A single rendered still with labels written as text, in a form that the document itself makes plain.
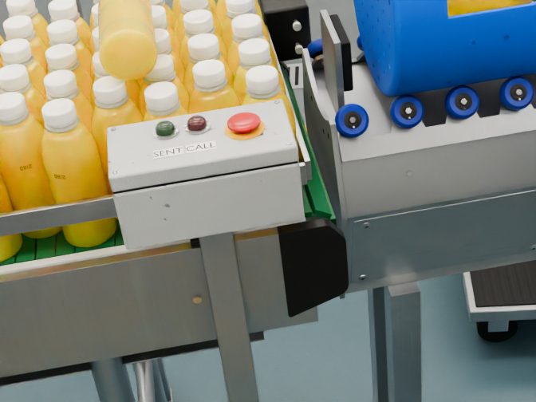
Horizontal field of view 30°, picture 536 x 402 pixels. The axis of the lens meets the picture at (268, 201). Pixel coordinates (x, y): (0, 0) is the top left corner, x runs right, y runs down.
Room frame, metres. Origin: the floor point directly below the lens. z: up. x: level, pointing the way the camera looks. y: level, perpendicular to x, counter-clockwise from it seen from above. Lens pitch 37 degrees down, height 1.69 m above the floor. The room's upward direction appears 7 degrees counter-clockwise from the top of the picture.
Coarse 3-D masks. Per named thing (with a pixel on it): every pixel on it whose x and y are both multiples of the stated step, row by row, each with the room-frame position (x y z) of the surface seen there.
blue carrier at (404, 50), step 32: (384, 0) 1.13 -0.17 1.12; (416, 0) 1.08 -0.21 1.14; (384, 32) 1.13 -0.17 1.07; (416, 32) 1.07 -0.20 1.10; (448, 32) 1.08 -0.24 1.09; (480, 32) 1.08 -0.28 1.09; (512, 32) 1.08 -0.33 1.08; (384, 64) 1.14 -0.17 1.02; (416, 64) 1.08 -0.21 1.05; (448, 64) 1.09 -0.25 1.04; (480, 64) 1.09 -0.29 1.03; (512, 64) 1.10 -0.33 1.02
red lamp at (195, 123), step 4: (192, 116) 0.93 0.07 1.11; (196, 116) 0.93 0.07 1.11; (200, 116) 0.93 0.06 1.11; (188, 120) 0.92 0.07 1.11; (192, 120) 0.92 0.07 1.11; (196, 120) 0.92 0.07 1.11; (200, 120) 0.92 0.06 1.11; (204, 120) 0.92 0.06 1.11; (188, 124) 0.92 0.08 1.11; (192, 124) 0.92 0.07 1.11; (196, 124) 0.92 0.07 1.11; (200, 124) 0.92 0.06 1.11; (204, 124) 0.92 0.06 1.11; (188, 128) 0.92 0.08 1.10; (192, 128) 0.92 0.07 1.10; (196, 128) 0.91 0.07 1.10; (200, 128) 0.91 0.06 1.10
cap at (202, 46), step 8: (192, 40) 1.14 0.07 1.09; (200, 40) 1.14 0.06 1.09; (208, 40) 1.14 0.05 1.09; (216, 40) 1.13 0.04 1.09; (192, 48) 1.12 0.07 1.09; (200, 48) 1.12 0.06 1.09; (208, 48) 1.12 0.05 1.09; (216, 48) 1.13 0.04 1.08; (192, 56) 1.13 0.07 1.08; (200, 56) 1.12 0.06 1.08; (208, 56) 1.12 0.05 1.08
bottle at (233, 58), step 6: (258, 36) 1.17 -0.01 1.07; (264, 36) 1.19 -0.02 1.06; (234, 42) 1.17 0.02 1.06; (240, 42) 1.16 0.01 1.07; (234, 48) 1.16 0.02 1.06; (270, 48) 1.17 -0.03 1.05; (228, 54) 1.17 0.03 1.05; (234, 54) 1.16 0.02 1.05; (270, 54) 1.16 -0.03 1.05; (228, 60) 1.17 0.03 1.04; (234, 60) 1.16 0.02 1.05; (276, 60) 1.17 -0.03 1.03; (234, 66) 1.15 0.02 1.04; (234, 72) 1.15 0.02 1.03
